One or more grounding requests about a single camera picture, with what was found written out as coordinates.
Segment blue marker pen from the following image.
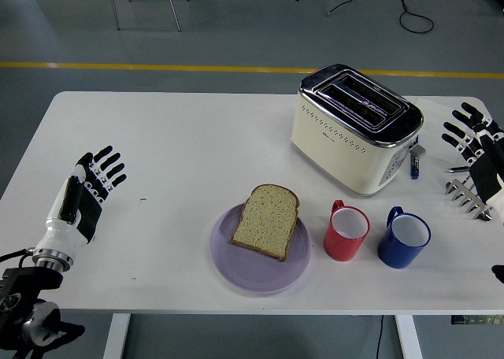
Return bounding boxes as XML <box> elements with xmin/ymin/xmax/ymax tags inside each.
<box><xmin>410</xmin><ymin>136</ymin><xmax>421</xmax><ymax>180</ymax></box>

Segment thin black hanging cable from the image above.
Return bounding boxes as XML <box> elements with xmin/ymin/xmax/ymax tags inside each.
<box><xmin>373</xmin><ymin>314</ymin><xmax>385</xmax><ymax>359</ymax></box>

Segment metal chair legs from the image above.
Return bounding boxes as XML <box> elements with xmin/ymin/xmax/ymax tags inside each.
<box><xmin>106</xmin><ymin>0</ymin><xmax>191</xmax><ymax>32</ymax></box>

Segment brown bread slice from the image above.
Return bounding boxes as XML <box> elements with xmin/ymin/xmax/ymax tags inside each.
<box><xmin>230</xmin><ymin>183</ymin><xmax>301</xmax><ymax>263</ymax></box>

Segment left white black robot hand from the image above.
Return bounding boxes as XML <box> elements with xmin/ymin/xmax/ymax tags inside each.
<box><xmin>35</xmin><ymin>145</ymin><xmax>128</xmax><ymax>254</ymax></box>

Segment black looped floor cable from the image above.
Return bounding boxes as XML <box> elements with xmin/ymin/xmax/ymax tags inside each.
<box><xmin>397</xmin><ymin>0</ymin><xmax>434</xmax><ymax>33</ymax></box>

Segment table height control panel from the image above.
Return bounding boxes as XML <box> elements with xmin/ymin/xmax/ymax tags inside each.
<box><xmin>451</xmin><ymin>314</ymin><xmax>504</xmax><ymax>327</ymax></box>

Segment white paper sheet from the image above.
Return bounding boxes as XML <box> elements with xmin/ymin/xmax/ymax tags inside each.
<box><xmin>415</xmin><ymin>97</ymin><xmax>469</xmax><ymax>165</ymax></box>

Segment blue enamel mug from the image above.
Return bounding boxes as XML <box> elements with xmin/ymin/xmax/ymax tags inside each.
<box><xmin>376</xmin><ymin>205</ymin><xmax>432</xmax><ymax>269</ymax></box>

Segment white table leg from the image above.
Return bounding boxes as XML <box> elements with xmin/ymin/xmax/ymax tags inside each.
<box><xmin>395</xmin><ymin>314</ymin><xmax>424</xmax><ymax>359</ymax></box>
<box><xmin>102</xmin><ymin>313</ymin><xmax>131</xmax><ymax>359</ymax></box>

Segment silver metal toast rack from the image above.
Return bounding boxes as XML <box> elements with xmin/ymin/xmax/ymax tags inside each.
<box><xmin>444</xmin><ymin>176</ymin><xmax>493</xmax><ymax>222</ymax></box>

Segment purple plastic plate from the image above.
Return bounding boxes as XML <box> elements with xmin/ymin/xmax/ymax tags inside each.
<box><xmin>209</xmin><ymin>202</ymin><xmax>312</xmax><ymax>295</ymax></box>

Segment cream and chrome toaster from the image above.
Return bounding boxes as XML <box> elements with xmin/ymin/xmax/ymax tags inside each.
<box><xmin>290</xmin><ymin>63</ymin><xmax>427</xmax><ymax>197</ymax></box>

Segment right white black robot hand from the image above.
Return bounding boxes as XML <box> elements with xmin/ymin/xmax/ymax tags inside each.
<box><xmin>441</xmin><ymin>102</ymin><xmax>504</xmax><ymax>215</ymax></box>

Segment red enamel mug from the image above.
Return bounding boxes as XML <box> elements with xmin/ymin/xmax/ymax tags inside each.
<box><xmin>323</xmin><ymin>199</ymin><xmax>371</xmax><ymax>262</ymax></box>

